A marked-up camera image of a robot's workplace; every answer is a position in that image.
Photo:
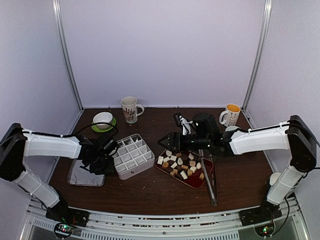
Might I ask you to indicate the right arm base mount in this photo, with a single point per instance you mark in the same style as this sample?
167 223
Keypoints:
262 220

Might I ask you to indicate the metal serving tongs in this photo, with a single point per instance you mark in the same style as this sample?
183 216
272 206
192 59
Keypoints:
209 179

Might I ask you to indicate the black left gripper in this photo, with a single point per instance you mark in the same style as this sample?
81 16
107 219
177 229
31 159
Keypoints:
109 169

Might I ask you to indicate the white bowl green rim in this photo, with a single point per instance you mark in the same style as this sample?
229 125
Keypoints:
103 120

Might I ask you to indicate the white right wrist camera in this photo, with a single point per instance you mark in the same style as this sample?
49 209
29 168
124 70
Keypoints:
182 122

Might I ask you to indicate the metal front rail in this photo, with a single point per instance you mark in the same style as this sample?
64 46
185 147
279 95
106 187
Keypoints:
225 225

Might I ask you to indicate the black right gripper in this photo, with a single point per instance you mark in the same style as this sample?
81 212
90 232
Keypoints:
173 136

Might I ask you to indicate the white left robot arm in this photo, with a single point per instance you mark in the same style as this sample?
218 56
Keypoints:
19 143

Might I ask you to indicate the aluminium frame post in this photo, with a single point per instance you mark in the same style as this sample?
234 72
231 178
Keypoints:
264 30
56 4

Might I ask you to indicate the white mug yellow inside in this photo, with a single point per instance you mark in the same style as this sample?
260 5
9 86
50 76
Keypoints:
230 115

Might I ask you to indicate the beige floral mug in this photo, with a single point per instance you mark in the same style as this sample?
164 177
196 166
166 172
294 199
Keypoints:
131 109

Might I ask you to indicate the right aluminium frame post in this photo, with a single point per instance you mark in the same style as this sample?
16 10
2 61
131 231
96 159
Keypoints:
264 30

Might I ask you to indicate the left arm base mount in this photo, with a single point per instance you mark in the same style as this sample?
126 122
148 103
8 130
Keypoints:
69 222

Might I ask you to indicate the white divided tin box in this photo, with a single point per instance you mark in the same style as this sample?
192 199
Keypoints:
132 157

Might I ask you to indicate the dark bowl white inside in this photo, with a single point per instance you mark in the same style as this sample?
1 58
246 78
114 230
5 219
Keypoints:
273 181

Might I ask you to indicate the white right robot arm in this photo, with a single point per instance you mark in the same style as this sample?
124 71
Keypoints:
292 135

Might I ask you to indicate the bunny print tin lid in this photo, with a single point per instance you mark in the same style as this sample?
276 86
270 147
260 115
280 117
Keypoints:
78 176

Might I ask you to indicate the light blue bowl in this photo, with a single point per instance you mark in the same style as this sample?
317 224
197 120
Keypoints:
231 128

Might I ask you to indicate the left aluminium frame post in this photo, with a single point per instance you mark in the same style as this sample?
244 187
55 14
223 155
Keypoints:
56 4

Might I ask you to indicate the red chocolate tray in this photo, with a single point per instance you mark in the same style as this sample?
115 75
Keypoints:
184 167

